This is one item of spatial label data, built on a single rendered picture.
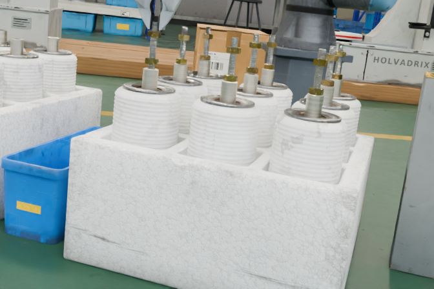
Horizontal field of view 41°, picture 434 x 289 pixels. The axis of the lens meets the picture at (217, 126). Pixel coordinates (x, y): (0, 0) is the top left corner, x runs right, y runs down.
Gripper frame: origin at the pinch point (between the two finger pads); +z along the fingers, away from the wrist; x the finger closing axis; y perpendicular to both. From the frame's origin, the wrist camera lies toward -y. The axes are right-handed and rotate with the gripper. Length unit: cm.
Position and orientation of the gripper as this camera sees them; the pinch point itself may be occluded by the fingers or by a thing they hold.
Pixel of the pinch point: (156, 20)
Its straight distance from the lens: 83.5
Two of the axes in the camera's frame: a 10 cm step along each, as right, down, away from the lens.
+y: -1.4, 1.9, -9.7
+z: -1.1, 9.7, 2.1
